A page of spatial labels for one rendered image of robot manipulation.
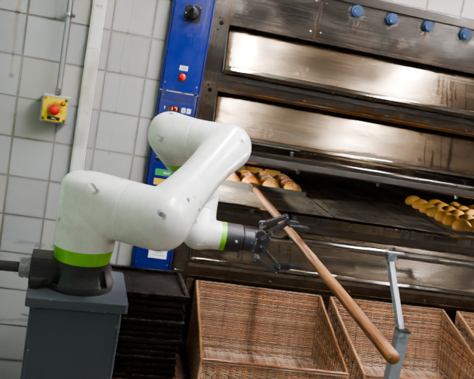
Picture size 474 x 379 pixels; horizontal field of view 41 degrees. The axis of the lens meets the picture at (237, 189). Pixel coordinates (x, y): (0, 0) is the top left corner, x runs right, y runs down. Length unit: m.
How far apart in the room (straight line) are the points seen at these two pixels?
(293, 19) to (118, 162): 0.89
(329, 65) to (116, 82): 0.85
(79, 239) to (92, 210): 0.07
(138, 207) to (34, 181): 1.33
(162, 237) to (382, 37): 1.68
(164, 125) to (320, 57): 1.12
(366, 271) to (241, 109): 0.90
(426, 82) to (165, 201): 1.73
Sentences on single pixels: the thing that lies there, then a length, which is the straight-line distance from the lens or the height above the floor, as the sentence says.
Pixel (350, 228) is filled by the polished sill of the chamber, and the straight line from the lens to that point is 2.75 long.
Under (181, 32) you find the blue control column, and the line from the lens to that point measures 2.47.
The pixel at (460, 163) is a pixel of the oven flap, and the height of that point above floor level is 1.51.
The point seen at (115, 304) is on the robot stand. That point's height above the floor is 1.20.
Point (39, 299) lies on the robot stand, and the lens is 1.34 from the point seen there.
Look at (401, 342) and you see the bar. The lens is 2.31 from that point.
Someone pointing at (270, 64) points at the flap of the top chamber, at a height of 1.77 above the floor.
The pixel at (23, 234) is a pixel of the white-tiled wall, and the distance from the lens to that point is 2.63.
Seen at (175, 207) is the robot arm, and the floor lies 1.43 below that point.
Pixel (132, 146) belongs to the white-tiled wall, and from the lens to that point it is 2.52.
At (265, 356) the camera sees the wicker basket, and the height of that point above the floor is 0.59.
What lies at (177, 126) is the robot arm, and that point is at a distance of 1.64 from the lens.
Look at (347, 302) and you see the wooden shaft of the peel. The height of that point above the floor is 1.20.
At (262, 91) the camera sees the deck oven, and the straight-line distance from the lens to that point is 2.56.
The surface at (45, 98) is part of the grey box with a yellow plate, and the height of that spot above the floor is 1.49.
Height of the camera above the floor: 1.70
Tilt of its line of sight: 10 degrees down
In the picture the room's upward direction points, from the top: 11 degrees clockwise
